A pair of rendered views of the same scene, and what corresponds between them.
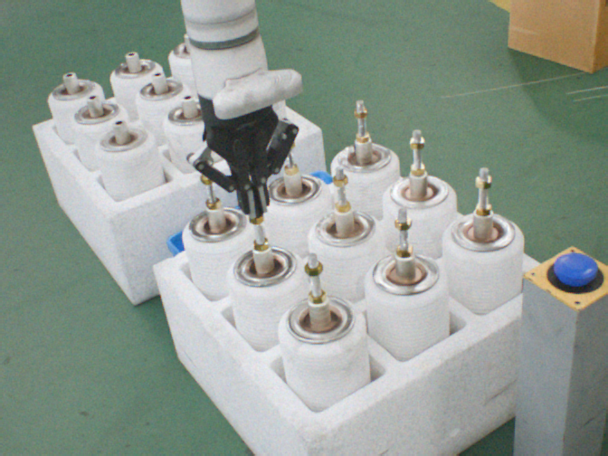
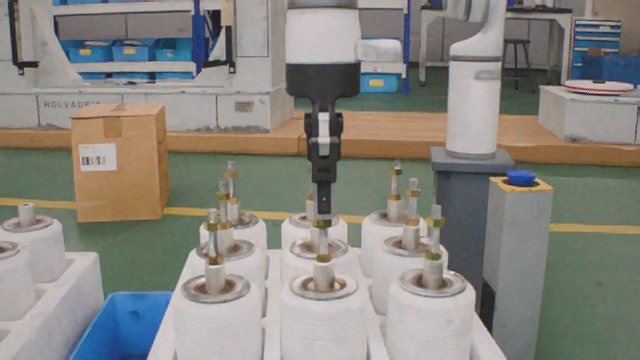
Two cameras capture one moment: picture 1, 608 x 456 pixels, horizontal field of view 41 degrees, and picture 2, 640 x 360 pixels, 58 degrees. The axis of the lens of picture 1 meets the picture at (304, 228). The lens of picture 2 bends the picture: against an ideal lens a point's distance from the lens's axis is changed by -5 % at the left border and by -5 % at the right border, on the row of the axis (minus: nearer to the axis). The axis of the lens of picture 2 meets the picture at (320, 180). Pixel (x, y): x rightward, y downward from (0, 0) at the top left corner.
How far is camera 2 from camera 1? 0.85 m
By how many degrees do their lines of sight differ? 61
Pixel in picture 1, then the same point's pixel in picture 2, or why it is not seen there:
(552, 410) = (531, 292)
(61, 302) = not seen: outside the picture
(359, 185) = (254, 238)
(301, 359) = (461, 311)
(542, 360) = (523, 254)
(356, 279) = not seen: hidden behind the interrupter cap
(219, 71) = (353, 30)
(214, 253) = (251, 307)
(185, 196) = (36, 342)
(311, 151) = (96, 277)
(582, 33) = (146, 189)
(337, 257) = (346, 264)
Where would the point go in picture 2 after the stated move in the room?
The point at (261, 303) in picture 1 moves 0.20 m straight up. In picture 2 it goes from (360, 309) to (364, 119)
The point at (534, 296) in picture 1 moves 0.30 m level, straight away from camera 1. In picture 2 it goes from (516, 201) to (353, 167)
